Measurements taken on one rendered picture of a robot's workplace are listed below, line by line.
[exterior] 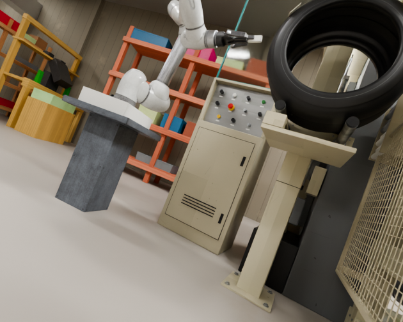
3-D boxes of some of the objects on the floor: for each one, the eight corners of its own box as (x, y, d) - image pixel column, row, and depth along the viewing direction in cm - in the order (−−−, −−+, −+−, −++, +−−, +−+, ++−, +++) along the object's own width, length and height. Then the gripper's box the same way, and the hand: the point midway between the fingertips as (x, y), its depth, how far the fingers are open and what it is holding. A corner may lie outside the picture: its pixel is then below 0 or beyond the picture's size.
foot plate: (232, 272, 154) (233, 269, 154) (274, 295, 144) (276, 291, 144) (220, 284, 130) (221, 280, 130) (269, 313, 119) (271, 308, 119)
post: (239, 280, 145) (384, -99, 155) (261, 292, 140) (410, -101, 150) (234, 287, 133) (391, -125, 143) (258, 301, 128) (419, -129, 137)
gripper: (215, 24, 128) (261, 23, 118) (222, 40, 140) (265, 39, 130) (212, 38, 127) (258, 37, 118) (219, 52, 139) (261, 53, 130)
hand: (254, 39), depth 125 cm, fingers closed
